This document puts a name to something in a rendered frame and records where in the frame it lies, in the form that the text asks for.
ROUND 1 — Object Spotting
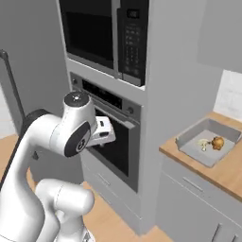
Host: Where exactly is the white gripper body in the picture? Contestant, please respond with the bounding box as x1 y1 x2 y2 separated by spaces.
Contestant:
85 128 116 149

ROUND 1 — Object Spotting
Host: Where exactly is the grey counter drawer front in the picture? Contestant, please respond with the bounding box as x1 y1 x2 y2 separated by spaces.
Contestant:
161 155 242 229

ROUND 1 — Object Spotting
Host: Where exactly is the pale mushroom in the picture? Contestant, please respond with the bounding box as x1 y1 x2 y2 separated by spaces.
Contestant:
198 138 211 152

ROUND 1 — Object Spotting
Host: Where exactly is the brown chicken drumstick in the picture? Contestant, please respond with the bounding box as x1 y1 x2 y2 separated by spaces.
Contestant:
210 135 226 151

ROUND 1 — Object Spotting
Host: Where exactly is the steel built-in oven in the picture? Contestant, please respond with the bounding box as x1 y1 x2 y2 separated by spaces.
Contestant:
69 72 143 194

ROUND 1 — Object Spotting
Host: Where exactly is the grey drawer under oven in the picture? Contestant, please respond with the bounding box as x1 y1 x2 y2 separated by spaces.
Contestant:
80 153 142 222

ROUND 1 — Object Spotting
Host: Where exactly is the grey tall cabinet housing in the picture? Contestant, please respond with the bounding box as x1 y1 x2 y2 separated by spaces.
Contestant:
56 0 224 236

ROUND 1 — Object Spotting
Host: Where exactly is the grey rectangular tray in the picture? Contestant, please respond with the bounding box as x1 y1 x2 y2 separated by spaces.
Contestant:
175 117 242 168

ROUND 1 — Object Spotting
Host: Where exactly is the grey fridge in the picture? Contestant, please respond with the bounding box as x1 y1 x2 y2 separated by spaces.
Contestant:
0 0 85 185

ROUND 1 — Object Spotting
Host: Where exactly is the black microwave oven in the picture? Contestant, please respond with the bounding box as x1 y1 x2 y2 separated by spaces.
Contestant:
58 0 149 88

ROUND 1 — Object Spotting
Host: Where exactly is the steel oven door handle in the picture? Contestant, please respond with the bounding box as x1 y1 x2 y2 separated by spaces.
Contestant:
89 95 137 130

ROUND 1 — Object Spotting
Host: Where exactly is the grey counter drawer handle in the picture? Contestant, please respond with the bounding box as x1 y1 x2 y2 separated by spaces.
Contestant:
181 176 204 193

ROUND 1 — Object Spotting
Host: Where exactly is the grey microwave door handle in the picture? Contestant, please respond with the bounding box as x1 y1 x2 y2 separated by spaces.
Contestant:
112 0 123 80

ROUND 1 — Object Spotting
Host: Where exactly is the dark fridge handle bar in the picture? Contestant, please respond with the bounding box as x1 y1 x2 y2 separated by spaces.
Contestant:
0 49 26 128

